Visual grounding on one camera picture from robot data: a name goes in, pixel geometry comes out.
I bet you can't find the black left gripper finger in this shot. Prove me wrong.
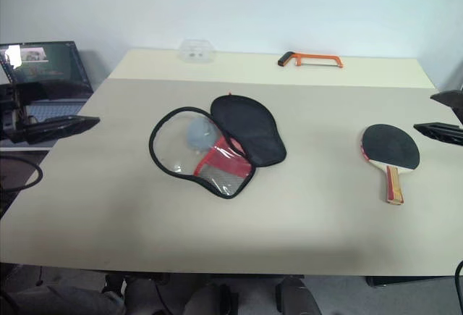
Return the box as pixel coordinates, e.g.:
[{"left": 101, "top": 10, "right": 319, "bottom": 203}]
[
  {"left": 7, "top": 114, "right": 101, "bottom": 146},
  {"left": 14, "top": 80, "right": 93, "bottom": 106}
]

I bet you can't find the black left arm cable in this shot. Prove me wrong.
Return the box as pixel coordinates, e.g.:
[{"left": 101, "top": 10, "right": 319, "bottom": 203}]
[{"left": 0, "top": 154, "right": 44, "bottom": 192}]

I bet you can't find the white side desk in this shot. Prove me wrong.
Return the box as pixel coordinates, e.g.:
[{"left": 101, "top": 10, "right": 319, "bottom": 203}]
[{"left": 0, "top": 140, "right": 56, "bottom": 154}]

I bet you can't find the clear plastic container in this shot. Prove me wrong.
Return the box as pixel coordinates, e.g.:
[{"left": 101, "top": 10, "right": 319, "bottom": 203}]
[{"left": 177, "top": 38, "right": 217, "bottom": 64}]

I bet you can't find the table tennis paddle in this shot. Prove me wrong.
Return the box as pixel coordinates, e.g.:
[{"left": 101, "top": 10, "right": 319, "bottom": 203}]
[{"left": 360, "top": 123, "right": 421, "bottom": 206}]

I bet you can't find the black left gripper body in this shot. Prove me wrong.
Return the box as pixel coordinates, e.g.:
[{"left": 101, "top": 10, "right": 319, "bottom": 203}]
[{"left": 0, "top": 83, "right": 22, "bottom": 143}]

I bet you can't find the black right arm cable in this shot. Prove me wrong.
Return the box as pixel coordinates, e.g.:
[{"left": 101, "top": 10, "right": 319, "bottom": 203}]
[{"left": 454, "top": 259, "right": 463, "bottom": 314}]

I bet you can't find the dark rounded shape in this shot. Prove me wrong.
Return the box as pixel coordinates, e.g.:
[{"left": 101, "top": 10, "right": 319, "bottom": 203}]
[
  {"left": 183, "top": 281, "right": 240, "bottom": 315},
  {"left": 273, "top": 276, "right": 321, "bottom": 315}
]

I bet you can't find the open laptop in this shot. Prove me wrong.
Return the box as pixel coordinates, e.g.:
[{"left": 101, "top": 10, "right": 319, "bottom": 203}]
[{"left": 0, "top": 41, "right": 95, "bottom": 149}]

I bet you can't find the black red paddle case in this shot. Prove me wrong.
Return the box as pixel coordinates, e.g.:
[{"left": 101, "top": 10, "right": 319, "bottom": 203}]
[{"left": 148, "top": 92, "right": 288, "bottom": 201}]

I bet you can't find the orange hacksaw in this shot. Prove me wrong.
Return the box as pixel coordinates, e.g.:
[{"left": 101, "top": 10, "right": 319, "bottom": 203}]
[{"left": 277, "top": 51, "right": 345, "bottom": 70}]

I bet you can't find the grey soft round pouch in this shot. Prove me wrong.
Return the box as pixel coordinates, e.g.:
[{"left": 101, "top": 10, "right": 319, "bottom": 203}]
[{"left": 185, "top": 117, "right": 221, "bottom": 154}]

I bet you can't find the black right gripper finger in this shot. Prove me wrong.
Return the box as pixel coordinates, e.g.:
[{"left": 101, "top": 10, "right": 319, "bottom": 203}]
[
  {"left": 430, "top": 90, "right": 463, "bottom": 116},
  {"left": 412, "top": 122, "right": 463, "bottom": 147}
]

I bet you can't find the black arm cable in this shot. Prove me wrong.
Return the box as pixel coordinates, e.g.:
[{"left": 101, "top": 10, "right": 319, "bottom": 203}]
[
  {"left": 454, "top": 259, "right": 463, "bottom": 314},
  {"left": 0, "top": 154, "right": 44, "bottom": 192}
]

